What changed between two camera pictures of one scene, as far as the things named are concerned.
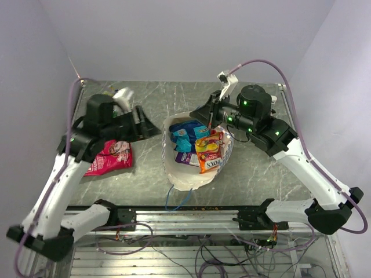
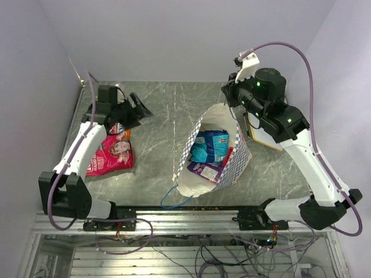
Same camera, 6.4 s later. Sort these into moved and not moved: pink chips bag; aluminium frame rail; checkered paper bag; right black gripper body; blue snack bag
Moved: checkered paper bag; blue snack bag; right black gripper body
Not moved: pink chips bag; aluminium frame rail
